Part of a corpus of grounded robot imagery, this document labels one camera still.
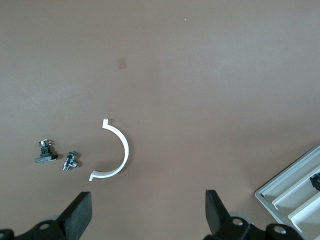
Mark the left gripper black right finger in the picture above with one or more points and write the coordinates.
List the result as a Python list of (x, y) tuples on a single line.
[(216, 215)]

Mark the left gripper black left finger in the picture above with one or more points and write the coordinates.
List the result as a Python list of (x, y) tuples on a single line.
[(75, 217)]

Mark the black part inside drawer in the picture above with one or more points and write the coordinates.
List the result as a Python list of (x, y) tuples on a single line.
[(315, 182)]

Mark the clear tape patch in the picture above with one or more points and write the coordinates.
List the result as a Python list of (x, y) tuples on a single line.
[(121, 63)]

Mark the small silver switch part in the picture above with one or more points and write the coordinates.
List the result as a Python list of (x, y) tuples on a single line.
[(70, 162)]

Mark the black switch component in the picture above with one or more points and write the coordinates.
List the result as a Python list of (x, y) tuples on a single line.
[(46, 158)]

